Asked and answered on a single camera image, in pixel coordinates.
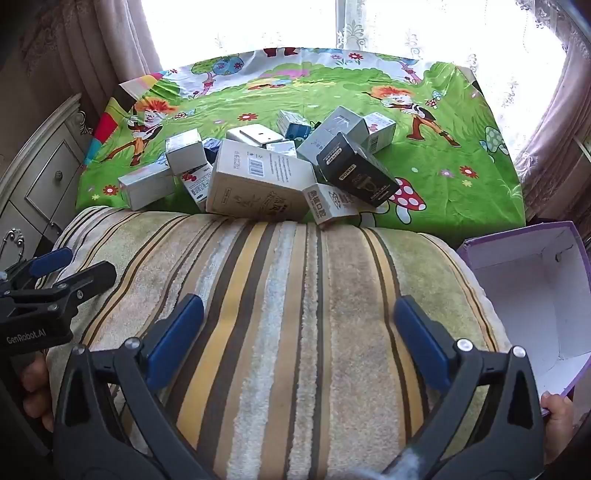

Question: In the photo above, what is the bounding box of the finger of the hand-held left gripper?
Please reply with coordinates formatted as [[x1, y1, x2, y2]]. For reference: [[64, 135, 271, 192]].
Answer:
[[0, 247, 75, 297], [13, 260, 118, 320]]

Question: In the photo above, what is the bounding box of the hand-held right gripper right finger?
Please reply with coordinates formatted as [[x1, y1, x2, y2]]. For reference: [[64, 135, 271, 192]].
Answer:
[[393, 295, 548, 480]]

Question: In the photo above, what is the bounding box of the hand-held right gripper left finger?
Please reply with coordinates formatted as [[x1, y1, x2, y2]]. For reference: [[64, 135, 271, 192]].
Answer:
[[52, 294, 218, 480]]

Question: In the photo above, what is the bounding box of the long silver box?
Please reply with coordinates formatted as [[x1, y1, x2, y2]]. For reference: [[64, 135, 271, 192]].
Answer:
[[117, 164, 176, 212]]

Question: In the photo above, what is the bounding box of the purple cardboard box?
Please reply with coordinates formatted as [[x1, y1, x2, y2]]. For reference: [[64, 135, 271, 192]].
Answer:
[[457, 220, 591, 398]]

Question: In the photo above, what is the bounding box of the silver cube box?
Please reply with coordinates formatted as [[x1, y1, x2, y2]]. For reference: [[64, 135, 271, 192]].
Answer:
[[165, 128, 207, 175]]

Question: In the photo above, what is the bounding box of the white box grey lettering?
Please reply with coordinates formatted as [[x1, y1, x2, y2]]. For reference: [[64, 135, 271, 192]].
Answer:
[[302, 182, 365, 229]]

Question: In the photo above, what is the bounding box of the large beige carton box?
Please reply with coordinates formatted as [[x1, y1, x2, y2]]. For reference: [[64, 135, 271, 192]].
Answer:
[[205, 138, 317, 222]]

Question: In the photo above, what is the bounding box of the small dark blue box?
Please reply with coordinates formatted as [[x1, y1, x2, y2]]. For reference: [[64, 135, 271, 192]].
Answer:
[[203, 137, 227, 164]]

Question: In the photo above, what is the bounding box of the black carton box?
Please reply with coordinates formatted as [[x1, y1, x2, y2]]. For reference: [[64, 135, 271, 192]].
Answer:
[[316, 131, 399, 208]]

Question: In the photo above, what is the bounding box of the small silver white box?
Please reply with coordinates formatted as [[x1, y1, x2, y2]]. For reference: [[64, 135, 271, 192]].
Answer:
[[265, 141, 297, 160]]

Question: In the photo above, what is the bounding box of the small white red-blue box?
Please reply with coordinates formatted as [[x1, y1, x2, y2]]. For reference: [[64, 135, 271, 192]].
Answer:
[[362, 112, 398, 153]]

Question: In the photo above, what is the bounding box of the large grey carton box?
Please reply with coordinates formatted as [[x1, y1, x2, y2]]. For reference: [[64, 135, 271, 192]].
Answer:
[[295, 106, 370, 169]]

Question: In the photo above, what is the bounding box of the person's left hand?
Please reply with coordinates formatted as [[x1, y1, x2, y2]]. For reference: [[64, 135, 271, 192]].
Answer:
[[21, 353, 56, 433]]

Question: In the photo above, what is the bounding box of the person's right hand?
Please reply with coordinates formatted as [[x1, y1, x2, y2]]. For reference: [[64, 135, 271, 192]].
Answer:
[[539, 391, 575, 464]]

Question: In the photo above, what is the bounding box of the cream carved nightstand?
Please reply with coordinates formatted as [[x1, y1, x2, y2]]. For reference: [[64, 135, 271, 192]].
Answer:
[[0, 92, 95, 278]]

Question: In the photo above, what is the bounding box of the striped beige blanket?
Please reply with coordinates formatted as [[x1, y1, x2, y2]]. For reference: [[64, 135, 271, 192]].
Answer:
[[34, 205, 504, 480]]

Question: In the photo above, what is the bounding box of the green cartoon printed cloth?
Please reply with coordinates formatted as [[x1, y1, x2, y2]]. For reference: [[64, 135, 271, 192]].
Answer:
[[74, 46, 527, 236]]

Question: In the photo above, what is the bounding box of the white sheer lace curtain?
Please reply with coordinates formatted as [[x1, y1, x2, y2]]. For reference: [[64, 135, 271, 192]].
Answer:
[[139, 0, 573, 121]]

